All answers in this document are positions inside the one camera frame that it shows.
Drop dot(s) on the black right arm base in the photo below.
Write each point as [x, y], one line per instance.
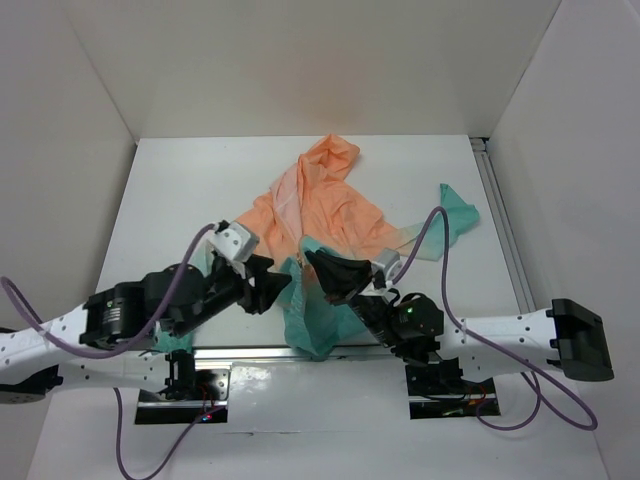
[437, 391]

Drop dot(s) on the aluminium rail right table edge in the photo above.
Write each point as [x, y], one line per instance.
[513, 297]

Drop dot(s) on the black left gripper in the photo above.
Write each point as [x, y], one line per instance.
[259, 298]

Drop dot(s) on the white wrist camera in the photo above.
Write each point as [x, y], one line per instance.
[233, 241]
[385, 266]

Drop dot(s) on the orange and teal jacket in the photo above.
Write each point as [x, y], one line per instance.
[311, 207]

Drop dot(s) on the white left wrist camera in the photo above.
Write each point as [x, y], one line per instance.
[233, 241]

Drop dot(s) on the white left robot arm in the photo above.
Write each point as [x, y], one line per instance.
[48, 357]

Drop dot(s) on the aluminium rail front table edge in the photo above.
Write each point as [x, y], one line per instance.
[285, 354]

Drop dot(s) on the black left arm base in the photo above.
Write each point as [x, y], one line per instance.
[190, 389]

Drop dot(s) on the aluminium rail table edge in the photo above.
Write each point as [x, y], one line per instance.
[513, 297]
[285, 354]

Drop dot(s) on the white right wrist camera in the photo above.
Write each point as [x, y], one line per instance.
[385, 266]

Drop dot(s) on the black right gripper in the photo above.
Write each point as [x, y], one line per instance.
[339, 276]

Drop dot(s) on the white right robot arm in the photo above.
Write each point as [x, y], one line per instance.
[566, 337]

